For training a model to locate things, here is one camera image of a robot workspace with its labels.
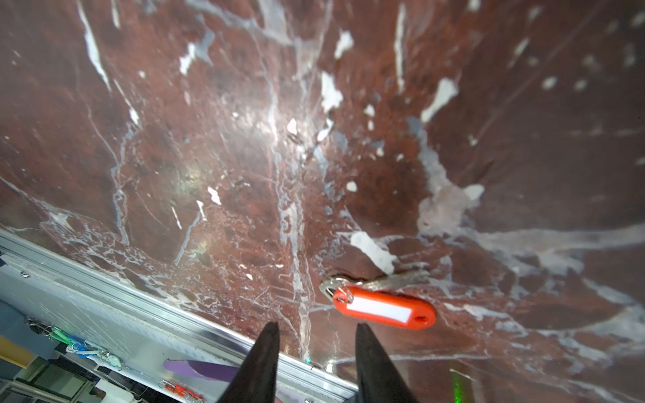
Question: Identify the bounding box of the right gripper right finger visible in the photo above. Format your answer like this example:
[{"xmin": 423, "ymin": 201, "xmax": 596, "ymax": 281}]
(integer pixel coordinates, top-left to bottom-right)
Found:
[{"xmin": 354, "ymin": 323, "xmax": 418, "ymax": 402}]

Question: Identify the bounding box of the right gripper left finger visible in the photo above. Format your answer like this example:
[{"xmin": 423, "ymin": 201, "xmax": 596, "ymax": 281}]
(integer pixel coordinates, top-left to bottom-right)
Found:
[{"xmin": 218, "ymin": 322, "xmax": 280, "ymax": 403}]

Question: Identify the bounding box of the key with red tag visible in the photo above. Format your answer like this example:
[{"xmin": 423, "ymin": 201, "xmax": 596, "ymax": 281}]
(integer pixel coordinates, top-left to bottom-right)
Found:
[{"xmin": 319, "ymin": 270, "xmax": 437, "ymax": 330}]

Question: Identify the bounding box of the purple pink toy shovel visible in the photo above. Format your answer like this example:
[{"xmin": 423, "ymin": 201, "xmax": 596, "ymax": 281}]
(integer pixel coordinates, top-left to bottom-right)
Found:
[{"xmin": 164, "ymin": 359, "xmax": 239, "ymax": 383}]

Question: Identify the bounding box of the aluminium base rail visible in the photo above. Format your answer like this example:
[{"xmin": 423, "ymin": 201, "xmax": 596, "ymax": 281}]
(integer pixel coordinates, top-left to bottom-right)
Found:
[{"xmin": 1, "ymin": 232, "xmax": 357, "ymax": 402}]

